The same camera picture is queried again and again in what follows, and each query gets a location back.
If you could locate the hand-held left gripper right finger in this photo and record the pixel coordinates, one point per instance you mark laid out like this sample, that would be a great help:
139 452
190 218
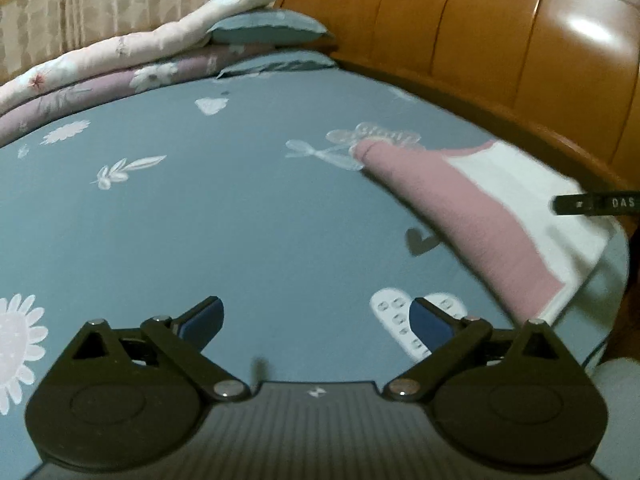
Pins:
427 323

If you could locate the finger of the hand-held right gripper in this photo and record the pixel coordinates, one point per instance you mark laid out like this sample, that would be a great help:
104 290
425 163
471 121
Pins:
575 205

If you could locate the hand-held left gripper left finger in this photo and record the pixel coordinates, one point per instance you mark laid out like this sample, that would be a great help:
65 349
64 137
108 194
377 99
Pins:
202 321

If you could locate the pink and white sweater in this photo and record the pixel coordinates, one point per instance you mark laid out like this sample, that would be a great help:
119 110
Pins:
450 210

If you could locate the blue floral bed sheet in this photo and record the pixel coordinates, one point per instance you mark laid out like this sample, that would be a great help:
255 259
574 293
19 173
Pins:
200 220

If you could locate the wooden headboard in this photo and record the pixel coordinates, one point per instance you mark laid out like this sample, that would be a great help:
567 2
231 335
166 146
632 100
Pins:
475 35

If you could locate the blue pillow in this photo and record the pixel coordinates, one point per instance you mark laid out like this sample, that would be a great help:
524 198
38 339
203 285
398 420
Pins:
265 25
280 62

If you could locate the light pink floral quilt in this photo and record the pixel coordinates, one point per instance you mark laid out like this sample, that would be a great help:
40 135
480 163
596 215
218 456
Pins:
125 47

